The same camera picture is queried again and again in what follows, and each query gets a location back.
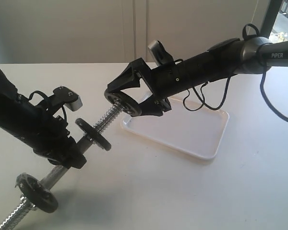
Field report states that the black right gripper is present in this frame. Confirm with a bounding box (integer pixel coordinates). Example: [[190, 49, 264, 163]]
[[107, 58, 182, 116]]

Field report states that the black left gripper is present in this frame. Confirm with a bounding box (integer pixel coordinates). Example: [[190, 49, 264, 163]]
[[0, 95, 87, 169]]

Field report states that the black weight plate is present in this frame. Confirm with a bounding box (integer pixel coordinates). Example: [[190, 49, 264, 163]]
[[104, 89, 142, 117]]

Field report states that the chrome dumbbell bar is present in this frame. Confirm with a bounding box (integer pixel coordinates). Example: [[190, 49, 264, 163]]
[[0, 103, 122, 230]]

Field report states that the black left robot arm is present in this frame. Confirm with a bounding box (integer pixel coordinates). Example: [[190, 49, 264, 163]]
[[0, 69, 86, 169]]

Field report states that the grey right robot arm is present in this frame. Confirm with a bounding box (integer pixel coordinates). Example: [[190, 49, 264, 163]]
[[104, 37, 288, 117]]

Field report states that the black plate far end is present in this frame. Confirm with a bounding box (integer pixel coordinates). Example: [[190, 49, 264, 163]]
[[75, 118, 111, 151]]

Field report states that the black plate end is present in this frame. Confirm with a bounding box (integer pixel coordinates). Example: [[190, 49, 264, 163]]
[[75, 118, 111, 151], [15, 173, 59, 213]]

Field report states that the black plate near end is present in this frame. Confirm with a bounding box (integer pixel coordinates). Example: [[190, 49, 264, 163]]
[[15, 173, 59, 213]]

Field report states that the chrome collar nut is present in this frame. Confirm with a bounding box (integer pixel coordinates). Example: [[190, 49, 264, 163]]
[[20, 194, 37, 211]]

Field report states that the white plastic tray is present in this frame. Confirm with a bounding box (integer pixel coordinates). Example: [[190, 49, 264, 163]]
[[121, 97, 229, 160]]

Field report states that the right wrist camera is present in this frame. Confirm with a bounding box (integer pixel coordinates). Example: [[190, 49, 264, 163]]
[[148, 40, 174, 66]]

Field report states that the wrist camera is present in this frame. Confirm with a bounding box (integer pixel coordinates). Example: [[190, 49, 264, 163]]
[[148, 40, 174, 66], [53, 86, 83, 112]]

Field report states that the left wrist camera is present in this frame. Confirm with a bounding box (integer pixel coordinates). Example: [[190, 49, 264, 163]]
[[53, 86, 83, 112]]

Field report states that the dark window frame post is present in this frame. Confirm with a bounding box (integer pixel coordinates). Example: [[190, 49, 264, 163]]
[[260, 0, 283, 38]]

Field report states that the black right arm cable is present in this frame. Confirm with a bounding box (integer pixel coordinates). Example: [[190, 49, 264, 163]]
[[182, 23, 288, 126]]

